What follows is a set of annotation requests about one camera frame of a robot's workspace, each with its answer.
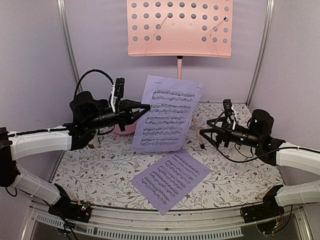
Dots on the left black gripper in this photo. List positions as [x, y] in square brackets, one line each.
[125, 114]

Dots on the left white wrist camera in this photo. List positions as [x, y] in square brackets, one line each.
[117, 92]

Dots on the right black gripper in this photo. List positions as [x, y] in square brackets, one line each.
[225, 133]

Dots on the paper coffee cup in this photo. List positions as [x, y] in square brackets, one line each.
[94, 143]

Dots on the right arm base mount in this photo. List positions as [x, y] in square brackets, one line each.
[265, 210]

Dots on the pink plate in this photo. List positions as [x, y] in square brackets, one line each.
[125, 122]

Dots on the right aluminium frame post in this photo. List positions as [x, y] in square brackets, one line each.
[268, 18]

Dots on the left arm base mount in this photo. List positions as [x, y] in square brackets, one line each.
[66, 209]

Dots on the aluminium frame post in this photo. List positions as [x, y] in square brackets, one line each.
[268, 18]
[62, 13]

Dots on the front aluminium rail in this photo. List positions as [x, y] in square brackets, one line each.
[114, 223]

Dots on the pink music stand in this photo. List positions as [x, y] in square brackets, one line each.
[180, 28]

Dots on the left aluminium frame post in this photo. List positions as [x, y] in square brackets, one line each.
[62, 13]

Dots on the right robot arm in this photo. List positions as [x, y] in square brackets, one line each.
[271, 151]

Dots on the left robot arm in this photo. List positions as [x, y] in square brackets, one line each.
[89, 115]

